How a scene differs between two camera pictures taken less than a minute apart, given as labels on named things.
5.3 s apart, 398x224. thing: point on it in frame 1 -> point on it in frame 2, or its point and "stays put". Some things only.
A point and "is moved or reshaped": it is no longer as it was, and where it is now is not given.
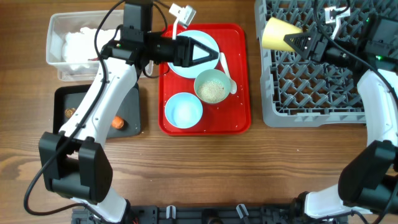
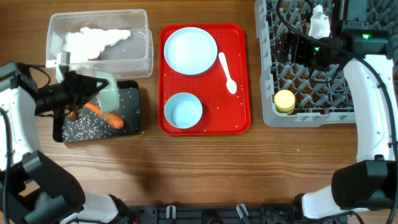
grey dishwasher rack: (300, 93) stays put
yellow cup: (274, 33) -> (285, 101)
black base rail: (195, 214) stays put
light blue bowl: (183, 110) stays put
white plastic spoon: (233, 85) stays put
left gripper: (178, 57) -> (79, 83)
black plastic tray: (124, 121) stays put
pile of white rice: (211, 91) -> (90, 126)
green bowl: (212, 86) is moved or reshaped
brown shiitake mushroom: (69, 112) stays put
